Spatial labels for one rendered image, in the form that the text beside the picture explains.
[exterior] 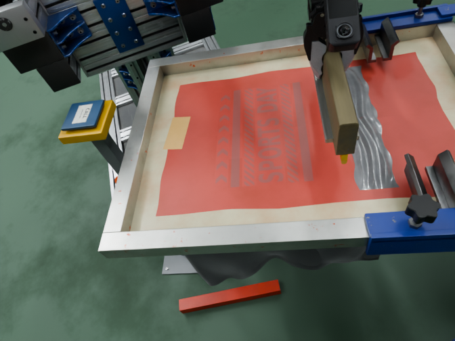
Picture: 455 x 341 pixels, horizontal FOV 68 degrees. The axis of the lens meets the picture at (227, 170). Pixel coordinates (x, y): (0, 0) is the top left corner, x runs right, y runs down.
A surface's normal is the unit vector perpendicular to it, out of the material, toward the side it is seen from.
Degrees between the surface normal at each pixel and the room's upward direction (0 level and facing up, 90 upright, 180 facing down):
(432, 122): 0
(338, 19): 30
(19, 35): 90
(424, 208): 0
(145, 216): 0
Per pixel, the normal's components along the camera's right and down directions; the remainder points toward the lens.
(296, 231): -0.19, -0.58
